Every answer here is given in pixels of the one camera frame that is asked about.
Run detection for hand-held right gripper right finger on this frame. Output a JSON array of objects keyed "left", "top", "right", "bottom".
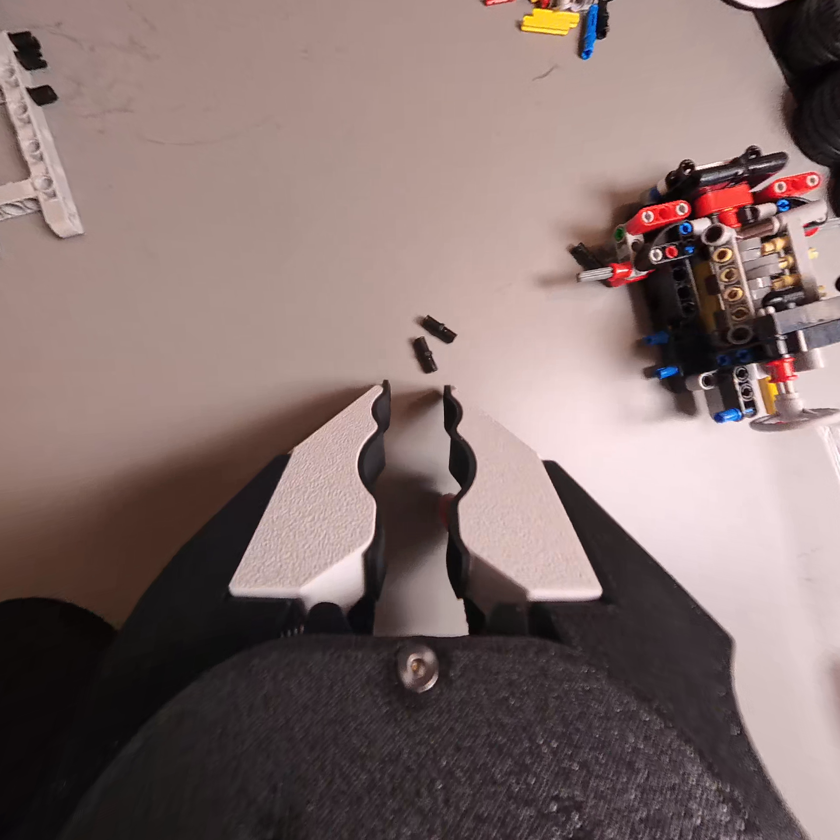
[{"left": 443, "top": 385, "right": 605, "bottom": 616}]

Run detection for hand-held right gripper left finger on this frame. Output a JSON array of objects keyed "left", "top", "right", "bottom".
[{"left": 227, "top": 379, "right": 393, "bottom": 616}]

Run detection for grey lego frame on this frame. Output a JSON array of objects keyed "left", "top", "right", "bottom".
[{"left": 0, "top": 29, "right": 86, "bottom": 239}]

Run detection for partly built lego vehicle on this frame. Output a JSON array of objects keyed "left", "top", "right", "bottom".
[{"left": 568, "top": 146, "right": 840, "bottom": 434}]

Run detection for pile of blue lego pieces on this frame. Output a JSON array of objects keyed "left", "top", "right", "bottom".
[{"left": 483, "top": 0, "right": 613, "bottom": 61}]

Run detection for black lego tyres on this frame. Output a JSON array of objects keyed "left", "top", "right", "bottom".
[{"left": 753, "top": 0, "right": 840, "bottom": 188}]

